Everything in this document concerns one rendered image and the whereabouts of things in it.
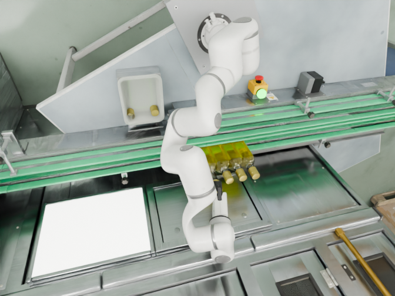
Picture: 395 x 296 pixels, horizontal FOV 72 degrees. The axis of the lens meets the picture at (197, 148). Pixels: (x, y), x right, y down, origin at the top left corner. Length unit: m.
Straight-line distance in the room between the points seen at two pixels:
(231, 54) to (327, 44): 0.78
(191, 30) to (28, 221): 1.01
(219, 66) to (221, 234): 0.48
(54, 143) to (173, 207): 0.58
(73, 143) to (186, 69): 0.58
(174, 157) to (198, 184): 0.10
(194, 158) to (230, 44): 0.32
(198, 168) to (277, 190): 0.69
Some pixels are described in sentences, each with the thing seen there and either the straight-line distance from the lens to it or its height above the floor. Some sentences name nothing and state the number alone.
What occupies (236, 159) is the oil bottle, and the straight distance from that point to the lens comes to 1.16.
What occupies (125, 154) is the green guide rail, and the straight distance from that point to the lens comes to 1.18.
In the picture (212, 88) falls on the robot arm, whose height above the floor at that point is 1.23.
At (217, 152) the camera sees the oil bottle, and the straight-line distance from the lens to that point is 1.18.
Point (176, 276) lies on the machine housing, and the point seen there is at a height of 1.41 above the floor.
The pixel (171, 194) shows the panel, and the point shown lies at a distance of 1.22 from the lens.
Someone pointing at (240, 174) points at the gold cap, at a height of 1.15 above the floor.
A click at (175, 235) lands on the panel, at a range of 1.09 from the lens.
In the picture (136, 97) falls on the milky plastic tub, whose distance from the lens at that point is 1.23.
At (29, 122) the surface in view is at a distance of 1.94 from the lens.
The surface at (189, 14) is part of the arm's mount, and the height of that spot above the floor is 0.78.
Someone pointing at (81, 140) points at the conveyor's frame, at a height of 0.83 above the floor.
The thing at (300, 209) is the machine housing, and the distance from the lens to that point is 1.29.
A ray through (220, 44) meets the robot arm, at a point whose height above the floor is 1.15.
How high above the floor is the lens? 1.84
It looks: 47 degrees down
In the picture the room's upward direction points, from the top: 158 degrees clockwise
